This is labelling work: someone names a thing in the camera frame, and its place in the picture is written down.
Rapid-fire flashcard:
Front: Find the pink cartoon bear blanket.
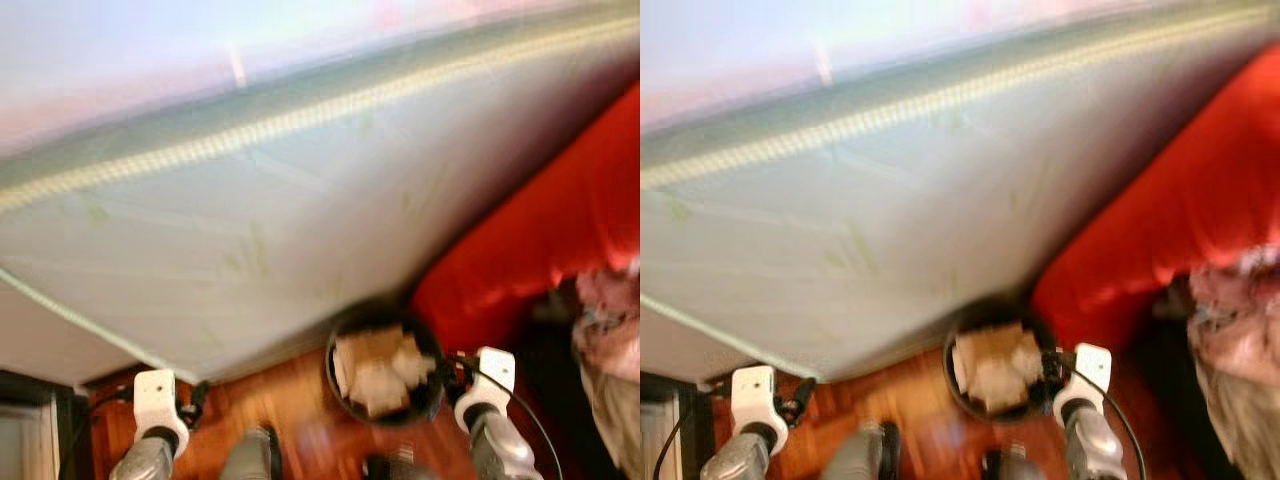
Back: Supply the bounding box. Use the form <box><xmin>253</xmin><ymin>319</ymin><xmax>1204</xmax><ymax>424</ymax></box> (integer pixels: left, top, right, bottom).
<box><xmin>1186</xmin><ymin>245</ymin><xmax>1280</xmax><ymax>393</ymax></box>
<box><xmin>570</xmin><ymin>262</ymin><xmax>641</xmax><ymax>389</ymax></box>

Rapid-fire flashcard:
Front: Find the grey left robot leg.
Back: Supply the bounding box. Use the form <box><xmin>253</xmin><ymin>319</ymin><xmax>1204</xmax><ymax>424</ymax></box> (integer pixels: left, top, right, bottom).
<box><xmin>217</xmin><ymin>425</ymin><xmax>284</xmax><ymax>480</ymax></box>
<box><xmin>820</xmin><ymin>420</ymin><xmax>900</xmax><ymax>480</ymax></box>

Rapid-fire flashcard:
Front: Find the grey robot leg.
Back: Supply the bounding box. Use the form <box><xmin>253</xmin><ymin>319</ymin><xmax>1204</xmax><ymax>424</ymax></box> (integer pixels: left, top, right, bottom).
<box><xmin>820</xmin><ymin>420</ymin><xmax>900</xmax><ymax>480</ymax></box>
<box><xmin>362</xmin><ymin>448</ymin><xmax>443</xmax><ymax>480</ymax></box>
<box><xmin>980</xmin><ymin>445</ymin><xmax>1053</xmax><ymax>480</ymax></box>
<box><xmin>217</xmin><ymin>425</ymin><xmax>284</xmax><ymax>480</ymax></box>

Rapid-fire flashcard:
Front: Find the grey right robot leg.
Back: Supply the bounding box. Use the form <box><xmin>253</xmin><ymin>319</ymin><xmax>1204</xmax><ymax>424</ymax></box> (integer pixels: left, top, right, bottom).
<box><xmin>362</xmin><ymin>448</ymin><xmax>443</xmax><ymax>480</ymax></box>
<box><xmin>980</xmin><ymin>445</ymin><xmax>1053</xmax><ymax>480</ymax></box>

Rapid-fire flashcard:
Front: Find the dark framed cabinet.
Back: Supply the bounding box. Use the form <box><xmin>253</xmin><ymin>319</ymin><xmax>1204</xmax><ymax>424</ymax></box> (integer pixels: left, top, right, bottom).
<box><xmin>0</xmin><ymin>368</ymin><xmax>93</xmax><ymax>480</ymax></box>
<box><xmin>640</xmin><ymin>372</ymin><xmax>717</xmax><ymax>480</ymax></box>

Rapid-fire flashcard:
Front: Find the large red cushion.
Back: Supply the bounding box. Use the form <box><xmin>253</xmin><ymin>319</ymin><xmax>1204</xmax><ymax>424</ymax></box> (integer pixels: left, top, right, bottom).
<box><xmin>1030</xmin><ymin>42</ymin><xmax>1280</xmax><ymax>353</ymax></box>
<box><xmin>408</xmin><ymin>83</ymin><xmax>641</xmax><ymax>359</ymax></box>

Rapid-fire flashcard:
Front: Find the white mattress with piped edge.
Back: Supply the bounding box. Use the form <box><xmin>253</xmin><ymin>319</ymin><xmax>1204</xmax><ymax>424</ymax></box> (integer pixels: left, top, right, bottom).
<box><xmin>640</xmin><ymin>0</ymin><xmax>1280</xmax><ymax>383</ymax></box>
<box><xmin>0</xmin><ymin>0</ymin><xmax>641</xmax><ymax>389</ymax></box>

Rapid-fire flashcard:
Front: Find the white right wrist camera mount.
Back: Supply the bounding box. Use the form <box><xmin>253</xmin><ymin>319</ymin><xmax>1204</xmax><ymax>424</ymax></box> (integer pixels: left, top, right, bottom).
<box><xmin>1052</xmin><ymin>343</ymin><xmax>1113</xmax><ymax>429</ymax></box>
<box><xmin>455</xmin><ymin>347</ymin><xmax>517</xmax><ymax>433</ymax></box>

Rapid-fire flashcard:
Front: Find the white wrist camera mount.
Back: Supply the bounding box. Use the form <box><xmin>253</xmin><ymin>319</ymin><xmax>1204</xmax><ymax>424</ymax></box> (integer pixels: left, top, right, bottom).
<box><xmin>730</xmin><ymin>365</ymin><xmax>792</xmax><ymax>456</ymax></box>
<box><xmin>133</xmin><ymin>368</ymin><xmax>191</xmax><ymax>459</ymax></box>
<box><xmin>1052</xmin><ymin>343</ymin><xmax>1113</xmax><ymax>429</ymax></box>
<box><xmin>455</xmin><ymin>347</ymin><xmax>517</xmax><ymax>433</ymax></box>

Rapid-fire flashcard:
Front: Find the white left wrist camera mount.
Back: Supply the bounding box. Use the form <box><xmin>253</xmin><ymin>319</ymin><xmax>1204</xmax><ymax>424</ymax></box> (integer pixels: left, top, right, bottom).
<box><xmin>133</xmin><ymin>368</ymin><xmax>191</xmax><ymax>459</ymax></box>
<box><xmin>730</xmin><ymin>365</ymin><xmax>792</xmax><ymax>456</ymax></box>

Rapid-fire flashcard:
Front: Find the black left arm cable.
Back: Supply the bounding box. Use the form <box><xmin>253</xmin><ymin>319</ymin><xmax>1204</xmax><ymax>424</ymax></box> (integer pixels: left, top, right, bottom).
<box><xmin>60</xmin><ymin>385</ymin><xmax>137</xmax><ymax>480</ymax></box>
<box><xmin>653</xmin><ymin>388</ymin><xmax>736</xmax><ymax>480</ymax></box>

